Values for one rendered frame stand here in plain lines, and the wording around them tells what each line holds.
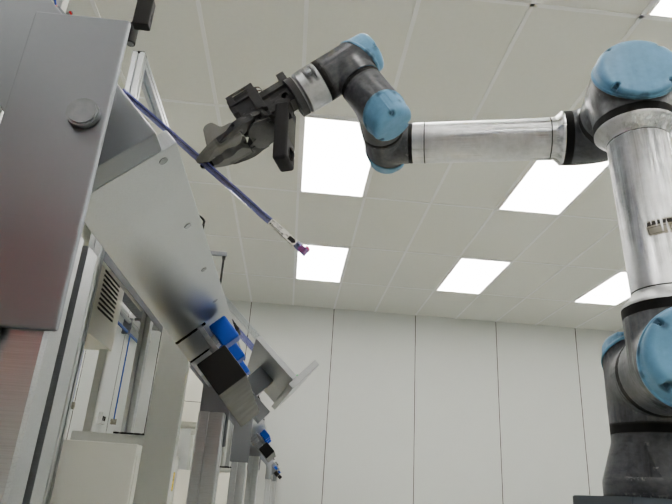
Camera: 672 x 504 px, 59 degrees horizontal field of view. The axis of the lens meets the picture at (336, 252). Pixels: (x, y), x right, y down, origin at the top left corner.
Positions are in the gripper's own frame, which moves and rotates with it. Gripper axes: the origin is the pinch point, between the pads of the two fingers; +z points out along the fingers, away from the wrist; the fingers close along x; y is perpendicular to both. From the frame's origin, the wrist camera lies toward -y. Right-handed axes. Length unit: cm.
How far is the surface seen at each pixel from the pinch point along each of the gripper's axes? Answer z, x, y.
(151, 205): 1, 50, -40
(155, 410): 34.0, -24.3, -23.8
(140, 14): -4.6, 28.2, 4.4
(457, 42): -145, -201, 138
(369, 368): 8, -753, 140
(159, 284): 6, 38, -38
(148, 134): -2, 57, -41
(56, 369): 6, 59, -52
